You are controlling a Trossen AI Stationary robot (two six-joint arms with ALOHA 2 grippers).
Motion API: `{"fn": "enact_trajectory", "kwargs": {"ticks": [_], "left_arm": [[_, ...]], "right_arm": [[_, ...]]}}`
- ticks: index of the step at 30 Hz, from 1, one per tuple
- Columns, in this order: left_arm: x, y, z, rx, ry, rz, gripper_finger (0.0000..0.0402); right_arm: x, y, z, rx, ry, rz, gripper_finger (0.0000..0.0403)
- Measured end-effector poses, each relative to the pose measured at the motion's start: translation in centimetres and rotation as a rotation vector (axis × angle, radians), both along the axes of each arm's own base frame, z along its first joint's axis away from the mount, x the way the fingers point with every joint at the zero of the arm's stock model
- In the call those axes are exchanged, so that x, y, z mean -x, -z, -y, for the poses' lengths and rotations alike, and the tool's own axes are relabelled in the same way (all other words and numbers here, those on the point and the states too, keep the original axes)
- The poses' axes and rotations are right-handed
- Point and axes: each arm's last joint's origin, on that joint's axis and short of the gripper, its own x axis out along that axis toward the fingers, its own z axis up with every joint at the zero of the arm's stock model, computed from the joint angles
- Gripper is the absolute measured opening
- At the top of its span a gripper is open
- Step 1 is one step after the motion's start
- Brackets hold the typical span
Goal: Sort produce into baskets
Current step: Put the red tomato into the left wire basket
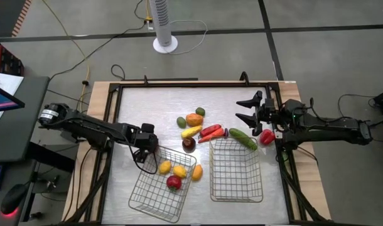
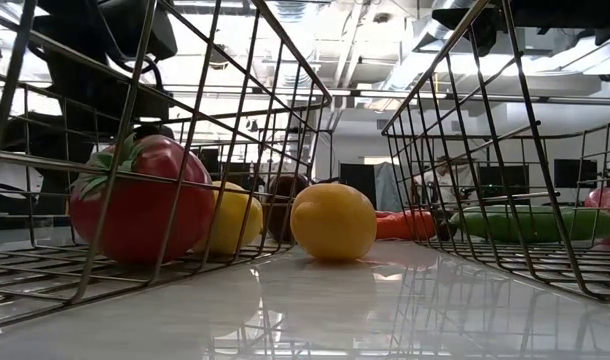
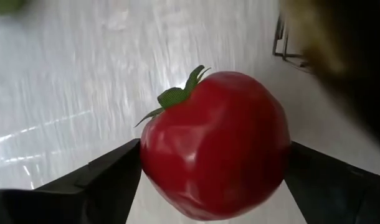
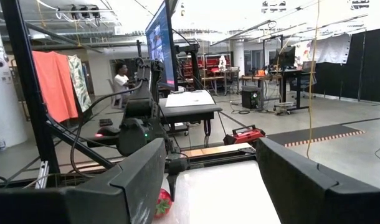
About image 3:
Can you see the yellow lemon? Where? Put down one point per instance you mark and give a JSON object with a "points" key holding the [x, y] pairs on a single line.
{"points": [[349, 46]]}

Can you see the green lime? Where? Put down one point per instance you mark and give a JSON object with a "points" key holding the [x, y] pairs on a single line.
{"points": [[3, 4]]}

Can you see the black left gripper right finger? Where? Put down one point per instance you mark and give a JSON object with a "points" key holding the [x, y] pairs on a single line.
{"points": [[339, 193]]}

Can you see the red tomato green calyx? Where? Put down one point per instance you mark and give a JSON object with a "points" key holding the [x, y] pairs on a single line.
{"points": [[215, 149]]}

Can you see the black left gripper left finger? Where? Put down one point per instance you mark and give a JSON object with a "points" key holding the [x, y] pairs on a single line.
{"points": [[84, 193]]}

